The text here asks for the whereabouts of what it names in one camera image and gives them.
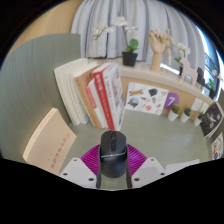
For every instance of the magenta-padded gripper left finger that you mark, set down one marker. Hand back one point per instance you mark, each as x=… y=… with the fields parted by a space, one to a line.
x=88 y=163

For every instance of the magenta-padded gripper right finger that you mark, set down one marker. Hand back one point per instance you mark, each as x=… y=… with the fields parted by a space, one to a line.
x=136 y=163

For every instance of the dark grey computer mouse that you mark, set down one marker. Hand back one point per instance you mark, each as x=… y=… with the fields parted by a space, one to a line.
x=113 y=153

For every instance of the white printed mouse pad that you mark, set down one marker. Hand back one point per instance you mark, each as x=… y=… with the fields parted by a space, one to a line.
x=181 y=166

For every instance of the beige paperback book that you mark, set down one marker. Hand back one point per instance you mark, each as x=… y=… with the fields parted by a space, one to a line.
x=50 y=143

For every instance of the small plant in white pot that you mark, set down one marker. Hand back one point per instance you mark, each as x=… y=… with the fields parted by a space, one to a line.
x=173 y=115
x=197 y=121
x=184 y=117

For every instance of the slim red and white book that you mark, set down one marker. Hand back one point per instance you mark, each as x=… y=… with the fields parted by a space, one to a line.
x=95 y=103

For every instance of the thin white book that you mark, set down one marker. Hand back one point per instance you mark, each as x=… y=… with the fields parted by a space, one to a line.
x=76 y=100

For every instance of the white sticker sheet card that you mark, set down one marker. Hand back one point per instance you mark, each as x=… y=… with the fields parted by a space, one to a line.
x=146 y=98

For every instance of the red spine book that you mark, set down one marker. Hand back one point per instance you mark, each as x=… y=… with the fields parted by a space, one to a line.
x=102 y=93

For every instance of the round purple number sign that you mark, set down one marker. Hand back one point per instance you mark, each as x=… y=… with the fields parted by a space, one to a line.
x=171 y=100

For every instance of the tan brown book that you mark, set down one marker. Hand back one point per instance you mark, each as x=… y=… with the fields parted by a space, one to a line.
x=83 y=90

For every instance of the thick white book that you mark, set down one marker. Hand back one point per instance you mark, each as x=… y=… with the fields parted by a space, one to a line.
x=63 y=86

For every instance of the black cover book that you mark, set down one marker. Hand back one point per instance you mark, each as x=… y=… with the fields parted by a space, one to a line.
x=211 y=118

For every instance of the light wooden shelf ledge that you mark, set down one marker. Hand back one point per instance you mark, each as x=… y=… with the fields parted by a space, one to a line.
x=143 y=75

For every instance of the pink horse figure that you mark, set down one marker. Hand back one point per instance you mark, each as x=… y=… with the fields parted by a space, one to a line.
x=187 y=71

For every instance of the black horse figure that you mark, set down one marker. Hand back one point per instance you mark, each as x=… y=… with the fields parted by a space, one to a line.
x=200 y=76

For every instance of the wooden hand model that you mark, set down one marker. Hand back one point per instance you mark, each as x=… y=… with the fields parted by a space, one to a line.
x=157 y=46

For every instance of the grey curtain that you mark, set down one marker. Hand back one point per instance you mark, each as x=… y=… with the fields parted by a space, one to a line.
x=100 y=20

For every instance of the white wall socket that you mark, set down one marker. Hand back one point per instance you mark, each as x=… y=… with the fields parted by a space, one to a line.
x=204 y=107
x=196 y=104

